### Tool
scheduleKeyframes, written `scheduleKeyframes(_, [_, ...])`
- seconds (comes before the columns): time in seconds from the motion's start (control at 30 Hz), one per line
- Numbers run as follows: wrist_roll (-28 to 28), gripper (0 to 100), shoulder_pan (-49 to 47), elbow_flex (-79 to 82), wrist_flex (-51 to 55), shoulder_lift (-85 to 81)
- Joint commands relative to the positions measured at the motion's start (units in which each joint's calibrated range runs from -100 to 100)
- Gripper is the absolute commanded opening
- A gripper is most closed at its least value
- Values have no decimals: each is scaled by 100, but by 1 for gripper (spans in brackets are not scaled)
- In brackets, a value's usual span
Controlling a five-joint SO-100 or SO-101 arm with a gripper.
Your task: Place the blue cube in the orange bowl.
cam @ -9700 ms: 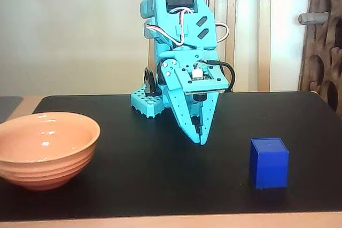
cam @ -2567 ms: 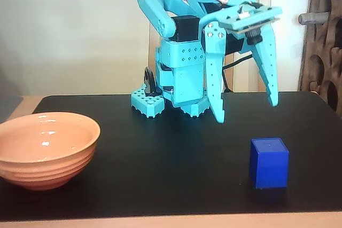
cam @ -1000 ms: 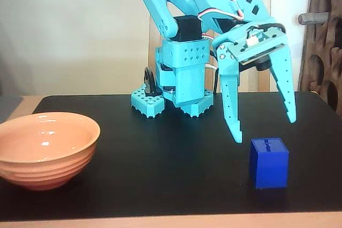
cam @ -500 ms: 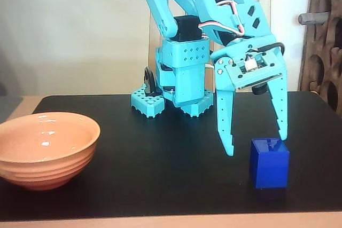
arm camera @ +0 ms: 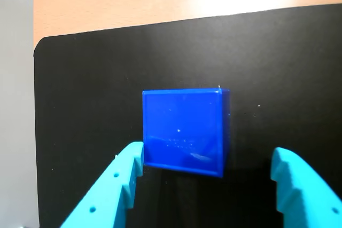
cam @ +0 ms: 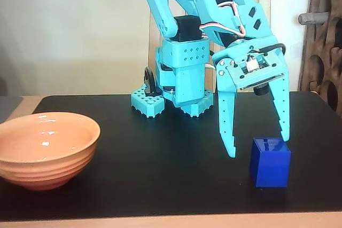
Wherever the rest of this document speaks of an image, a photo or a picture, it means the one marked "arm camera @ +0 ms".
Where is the cyan gripper finger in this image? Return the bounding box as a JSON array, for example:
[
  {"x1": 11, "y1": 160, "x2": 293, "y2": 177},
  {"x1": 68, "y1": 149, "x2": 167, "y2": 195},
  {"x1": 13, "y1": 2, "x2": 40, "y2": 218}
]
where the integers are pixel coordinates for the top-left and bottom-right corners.
[
  {"x1": 60, "y1": 141, "x2": 145, "y2": 228},
  {"x1": 270, "y1": 146, "x2": 342, "y2": 228}
]

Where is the blue cube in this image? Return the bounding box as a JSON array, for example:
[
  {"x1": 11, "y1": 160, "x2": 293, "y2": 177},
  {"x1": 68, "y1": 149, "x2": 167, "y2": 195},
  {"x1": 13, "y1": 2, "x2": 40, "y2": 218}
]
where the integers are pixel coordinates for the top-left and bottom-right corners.
[{"x1": 142, "y1": 87, "x2": 231, "y2": 179}]

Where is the black table mat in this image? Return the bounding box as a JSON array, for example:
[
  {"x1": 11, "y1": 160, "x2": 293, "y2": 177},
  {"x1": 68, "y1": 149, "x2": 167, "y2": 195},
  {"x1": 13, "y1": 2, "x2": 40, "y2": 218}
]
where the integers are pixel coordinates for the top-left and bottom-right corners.
[{"x1": 33, "y1": 3, "x2": 342, "y2": 228}]

